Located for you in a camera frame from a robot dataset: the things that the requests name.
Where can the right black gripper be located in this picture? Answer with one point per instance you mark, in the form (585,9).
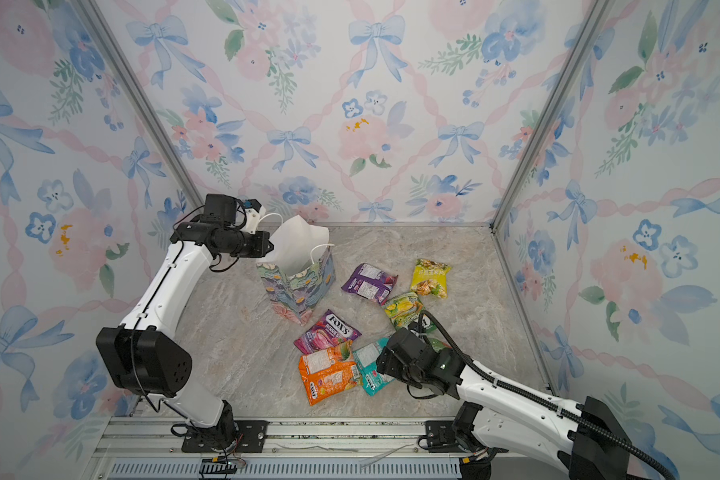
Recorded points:
(388,364)

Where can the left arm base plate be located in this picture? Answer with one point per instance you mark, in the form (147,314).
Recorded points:
(239,436)

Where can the floral paper gift bag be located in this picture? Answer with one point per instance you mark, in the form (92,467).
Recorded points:
(299,271)

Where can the green yellow Fox's candy packet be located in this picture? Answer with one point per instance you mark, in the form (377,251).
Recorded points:
(405,309)

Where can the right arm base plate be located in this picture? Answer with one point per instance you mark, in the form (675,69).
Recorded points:
(443,436)

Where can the orange candy packet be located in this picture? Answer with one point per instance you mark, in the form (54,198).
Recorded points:
(327,372)

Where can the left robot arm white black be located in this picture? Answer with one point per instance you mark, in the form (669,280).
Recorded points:
(141,354)

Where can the teal candy packet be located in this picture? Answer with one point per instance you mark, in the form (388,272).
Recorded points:
(366,361)

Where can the yellow snack packet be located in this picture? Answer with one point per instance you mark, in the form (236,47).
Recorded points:
(430,278)

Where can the magenta Fox's candy packet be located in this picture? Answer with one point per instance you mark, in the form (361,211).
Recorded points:
(329,331)

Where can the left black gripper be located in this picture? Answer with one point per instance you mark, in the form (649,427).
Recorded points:
(263,238)

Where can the aluminium rail frame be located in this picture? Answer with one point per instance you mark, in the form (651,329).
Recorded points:
(302,448)

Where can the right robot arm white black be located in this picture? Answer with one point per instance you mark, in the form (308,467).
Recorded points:
(583,440)

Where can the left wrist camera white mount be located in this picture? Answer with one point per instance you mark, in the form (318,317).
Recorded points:
(254,211)

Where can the purple snack packet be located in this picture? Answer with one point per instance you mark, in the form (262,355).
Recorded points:
(370,283)

